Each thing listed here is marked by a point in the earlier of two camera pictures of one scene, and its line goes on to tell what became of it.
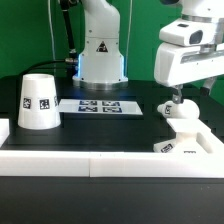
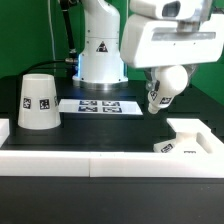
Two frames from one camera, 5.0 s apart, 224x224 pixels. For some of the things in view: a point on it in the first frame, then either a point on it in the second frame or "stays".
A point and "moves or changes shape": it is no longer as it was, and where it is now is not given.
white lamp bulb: [187, 109] moves or changes shape
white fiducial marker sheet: [101, 106] stays
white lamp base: [193, 136] stays
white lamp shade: [38, 106] stays
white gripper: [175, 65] to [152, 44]
